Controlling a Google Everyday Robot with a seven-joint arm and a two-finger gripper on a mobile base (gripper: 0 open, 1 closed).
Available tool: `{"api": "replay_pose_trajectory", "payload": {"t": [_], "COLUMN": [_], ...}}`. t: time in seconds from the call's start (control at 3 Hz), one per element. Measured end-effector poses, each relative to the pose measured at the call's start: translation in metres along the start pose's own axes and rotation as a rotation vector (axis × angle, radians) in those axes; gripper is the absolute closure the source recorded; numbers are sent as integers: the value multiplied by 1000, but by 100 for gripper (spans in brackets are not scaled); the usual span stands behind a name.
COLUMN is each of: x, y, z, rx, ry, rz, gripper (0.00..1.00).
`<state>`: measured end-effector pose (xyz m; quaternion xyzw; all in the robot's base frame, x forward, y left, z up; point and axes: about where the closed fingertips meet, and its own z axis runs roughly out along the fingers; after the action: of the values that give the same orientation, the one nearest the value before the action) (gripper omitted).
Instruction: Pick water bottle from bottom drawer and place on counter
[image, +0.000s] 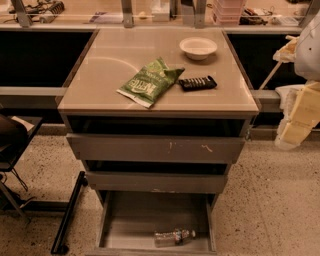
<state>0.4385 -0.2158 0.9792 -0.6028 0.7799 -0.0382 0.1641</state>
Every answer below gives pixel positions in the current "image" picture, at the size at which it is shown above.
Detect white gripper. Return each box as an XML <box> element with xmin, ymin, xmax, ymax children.
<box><xmin>273</xmin><ymin>35</ymin><xmax>320</xmax><ymax>150</ymax></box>

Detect clear plastic water bottle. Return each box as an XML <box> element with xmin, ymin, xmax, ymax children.
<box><xmin>154</xmin><ymin>228</ymin><xmax>196</xmax><ymax>248</ymax></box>

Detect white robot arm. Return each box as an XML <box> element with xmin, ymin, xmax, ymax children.
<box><xmin>273</xmin><ymin>11</ymin><xmax>320</xmax><ymax>150</ymax></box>

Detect grey middle drawer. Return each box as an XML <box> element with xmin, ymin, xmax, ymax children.
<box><xmin>86</xmin><ymin>171</ymin><xmax>227</xmax><ymax>194</ymax></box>

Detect grey drawer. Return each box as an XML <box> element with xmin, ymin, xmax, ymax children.
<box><xmin>86</xmin><ymin>171</ymin><xmax>227</xmax><ymax>194</ymax></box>
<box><xmin>67</xmin><ymin>133</ymin><xmax>244</xmax><ymax>164</ymax></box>
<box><xmin>85</xmin><ymin>191</ymin><xmax>217</xmax><ymax>256</ymax></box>

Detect grey drawer cabinet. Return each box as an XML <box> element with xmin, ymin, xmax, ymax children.
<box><xmin>58</xmin><ymin>27</ymin><xmax>259</xmax><ymax>256</ymax></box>

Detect grey bottom drawer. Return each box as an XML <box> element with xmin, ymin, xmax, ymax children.
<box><xmin>85</xmin><ymin>191</ymin><xmax>217</xmax><ymax>256</ymax></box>

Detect grey top drawer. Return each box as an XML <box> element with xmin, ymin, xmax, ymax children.
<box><xmin>67</xmin><ymin>133</ymin><xmax>244</xmax><ymax>164</ymax></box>

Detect black snack bar wrapper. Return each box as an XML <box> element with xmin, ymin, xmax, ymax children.
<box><xmin>179</xmin><ymin>76</ymin><xmax>217</xmax><ymax>91</ymax></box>

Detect pink stacked bins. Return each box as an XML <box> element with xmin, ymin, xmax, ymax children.
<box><xmin>212</xmin><ymin>0</ymin><xmax>246</xmax><ymax>25</ymax></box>

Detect white paper bowl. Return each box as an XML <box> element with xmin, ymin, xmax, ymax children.
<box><xmin>179</xmin><ymin>37</ymin><xmax>217</xmax><ymax>61</ymax></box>

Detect green chip bag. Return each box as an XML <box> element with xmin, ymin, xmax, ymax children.
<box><xmin>117</xmin><ymin>57</ymin><xmax>185</xmax><ymax>108</ymax></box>

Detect black chair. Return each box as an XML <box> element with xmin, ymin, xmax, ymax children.
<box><xmin>0</xmin><ymin>114</ymin><xmax>42</xmax><ymax>222</ymax></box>

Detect black table leg base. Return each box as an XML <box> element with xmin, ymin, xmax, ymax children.
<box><xmin>51</xmin><ymin>171</ymin><xmax>87</xmax><ymax>255</ymax></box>

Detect white stick handle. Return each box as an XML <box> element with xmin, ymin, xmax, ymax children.
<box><xmin>258</xmin><ymin>61</ymin><xmax>283</xmax><ymax>90</ymax></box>

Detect black cable bundle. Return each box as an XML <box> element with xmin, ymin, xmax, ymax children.
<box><xmin>8</xmin><ymin>0</ymin><xmax>66</xmax><ymax>24</ymax></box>

